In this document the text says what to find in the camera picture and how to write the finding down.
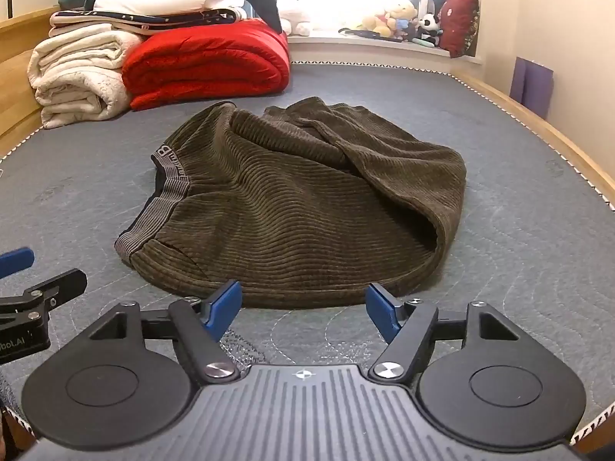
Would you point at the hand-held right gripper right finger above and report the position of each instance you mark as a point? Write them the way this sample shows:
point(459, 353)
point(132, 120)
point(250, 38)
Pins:
point(382, 307)

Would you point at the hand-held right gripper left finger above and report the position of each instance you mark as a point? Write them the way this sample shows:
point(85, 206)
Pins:
point(226, 300)

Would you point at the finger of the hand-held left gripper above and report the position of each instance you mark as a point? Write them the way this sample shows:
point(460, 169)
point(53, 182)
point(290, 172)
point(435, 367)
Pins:
point(57, 285)
point(17, 261)

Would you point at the cream fleece blanket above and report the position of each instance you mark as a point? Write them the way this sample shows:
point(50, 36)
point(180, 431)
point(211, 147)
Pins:
point(72, 72)

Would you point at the red folded quilt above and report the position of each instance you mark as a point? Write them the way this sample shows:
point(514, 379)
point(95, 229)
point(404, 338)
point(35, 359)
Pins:
point(206, 62)

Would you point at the white window sill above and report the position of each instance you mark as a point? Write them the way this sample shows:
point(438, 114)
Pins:
point(374, 48)

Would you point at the purple mat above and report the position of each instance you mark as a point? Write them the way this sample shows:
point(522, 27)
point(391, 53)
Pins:
point(531, 86)

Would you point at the navy star-print blanket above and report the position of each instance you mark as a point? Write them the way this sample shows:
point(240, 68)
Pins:
point(144, 21)

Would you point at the small yellow plush toy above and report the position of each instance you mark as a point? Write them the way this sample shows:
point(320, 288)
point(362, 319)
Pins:
point(372, 24)

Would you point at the panda plush toy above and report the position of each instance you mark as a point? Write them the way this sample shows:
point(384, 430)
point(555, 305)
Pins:
point(428, 26)

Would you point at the white plush toy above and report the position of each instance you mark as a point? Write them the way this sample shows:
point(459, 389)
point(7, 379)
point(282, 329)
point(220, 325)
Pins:
point(295, 19)

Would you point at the red bag on ledge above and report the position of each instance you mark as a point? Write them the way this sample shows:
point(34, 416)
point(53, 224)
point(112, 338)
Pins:
point(459, 24)

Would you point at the white folded blanket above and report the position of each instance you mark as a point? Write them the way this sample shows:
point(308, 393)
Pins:
point(158, 2)

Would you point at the yellow bear plush toy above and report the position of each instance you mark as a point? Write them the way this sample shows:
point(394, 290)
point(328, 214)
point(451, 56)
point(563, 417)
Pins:
point(401, 12)

